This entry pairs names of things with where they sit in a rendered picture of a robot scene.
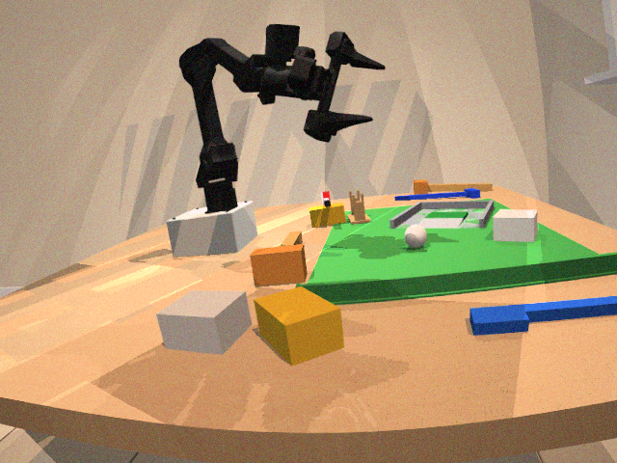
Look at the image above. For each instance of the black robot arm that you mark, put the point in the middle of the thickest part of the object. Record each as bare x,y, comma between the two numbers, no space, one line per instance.
263,74

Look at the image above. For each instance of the green flat mat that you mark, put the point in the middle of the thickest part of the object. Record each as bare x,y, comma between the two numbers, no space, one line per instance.
373,250

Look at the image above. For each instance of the red golf putter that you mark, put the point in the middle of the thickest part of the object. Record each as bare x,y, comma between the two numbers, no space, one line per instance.
326,198

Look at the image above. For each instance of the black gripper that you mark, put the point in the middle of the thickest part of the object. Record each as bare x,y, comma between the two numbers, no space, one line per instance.
321,124

